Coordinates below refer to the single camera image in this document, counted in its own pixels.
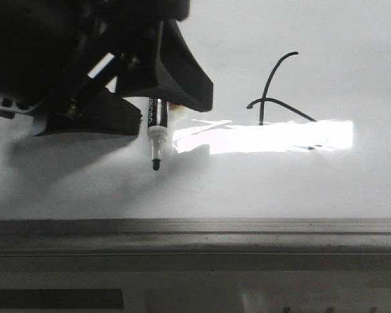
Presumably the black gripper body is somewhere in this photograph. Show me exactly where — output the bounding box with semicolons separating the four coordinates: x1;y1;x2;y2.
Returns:
0;1;190;116

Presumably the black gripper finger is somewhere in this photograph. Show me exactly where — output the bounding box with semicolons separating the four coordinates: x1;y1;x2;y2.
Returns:
115;20;214;112
35;89;141;136

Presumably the black white whiteboard marker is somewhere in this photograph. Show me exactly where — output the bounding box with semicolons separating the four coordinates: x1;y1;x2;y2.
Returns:
147;98;169;171

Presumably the yellowed tape with red piece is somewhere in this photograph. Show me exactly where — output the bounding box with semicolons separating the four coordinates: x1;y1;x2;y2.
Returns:
169;102;187;120

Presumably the grey aluminium whiteboard frame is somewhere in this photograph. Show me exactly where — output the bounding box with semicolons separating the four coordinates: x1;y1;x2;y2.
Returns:
0;218;391;256

